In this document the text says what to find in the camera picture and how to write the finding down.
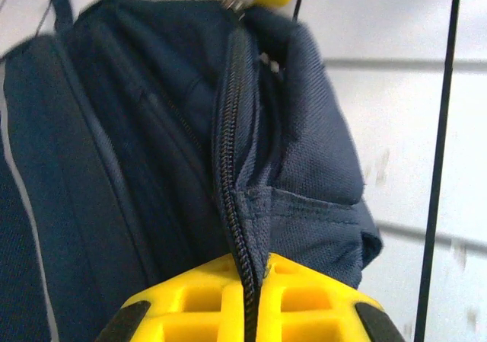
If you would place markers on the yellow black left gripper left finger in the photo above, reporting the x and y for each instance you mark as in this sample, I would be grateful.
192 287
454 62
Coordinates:
171 311

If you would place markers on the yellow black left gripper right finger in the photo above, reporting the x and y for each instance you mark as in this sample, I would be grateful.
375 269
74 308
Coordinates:
323 311

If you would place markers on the navy blue backpack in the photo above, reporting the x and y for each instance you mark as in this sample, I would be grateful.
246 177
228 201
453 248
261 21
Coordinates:
152 147

